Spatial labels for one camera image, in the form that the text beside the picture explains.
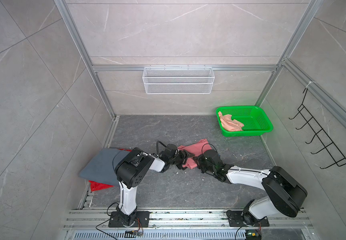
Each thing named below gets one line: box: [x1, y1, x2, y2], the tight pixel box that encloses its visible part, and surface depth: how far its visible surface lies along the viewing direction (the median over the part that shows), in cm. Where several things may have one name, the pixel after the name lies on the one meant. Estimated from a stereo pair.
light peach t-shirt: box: [218, 111, 244, 132], surface depth 105 cm
